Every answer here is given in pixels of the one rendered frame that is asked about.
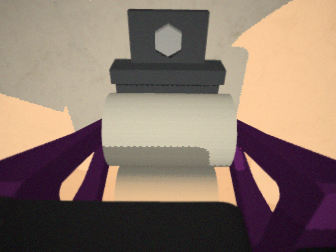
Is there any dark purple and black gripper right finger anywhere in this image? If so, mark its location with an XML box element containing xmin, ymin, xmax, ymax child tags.
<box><xmin>229</xmin><ymin>119</ymin><xmax>336</xmax><ymax>252</ymax></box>

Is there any dark grey mounting plate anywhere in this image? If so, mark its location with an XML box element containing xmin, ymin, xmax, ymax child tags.
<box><xmin>127</xmin><ymin>9</ymin><xmax>210</xmax><ymax>64</ymax></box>

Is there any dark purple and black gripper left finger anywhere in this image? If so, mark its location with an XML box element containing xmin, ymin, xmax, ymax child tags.
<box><xmin>0</xmin><ymin>119</ymin><xmax>109</xmax><ymax>201</ymax></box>

